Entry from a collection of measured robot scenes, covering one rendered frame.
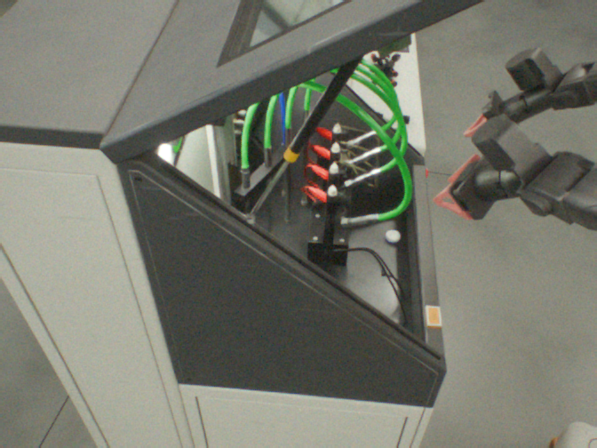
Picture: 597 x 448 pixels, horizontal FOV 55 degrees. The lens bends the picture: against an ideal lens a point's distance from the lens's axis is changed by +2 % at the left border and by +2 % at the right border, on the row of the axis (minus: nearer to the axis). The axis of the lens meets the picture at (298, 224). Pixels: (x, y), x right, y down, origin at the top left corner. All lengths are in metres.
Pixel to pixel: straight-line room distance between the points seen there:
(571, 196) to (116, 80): 0.67
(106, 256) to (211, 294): 0.20
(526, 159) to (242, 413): 0.92
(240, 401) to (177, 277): 0.46
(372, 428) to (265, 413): 0.26
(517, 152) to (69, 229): 0.70
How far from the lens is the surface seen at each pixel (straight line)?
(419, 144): 1.67
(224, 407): 1.43
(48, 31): 1.11
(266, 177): 1.35
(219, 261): 0.97
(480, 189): 0.92
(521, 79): 1.25
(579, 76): 1.23
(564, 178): 0.80
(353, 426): 1.44
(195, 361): 1.26
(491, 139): 0.82
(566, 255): 2.92
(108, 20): 1.12
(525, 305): 2.65
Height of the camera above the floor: 1.97
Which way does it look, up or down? 46 degrees down
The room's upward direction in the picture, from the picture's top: 1 degrees clockwise
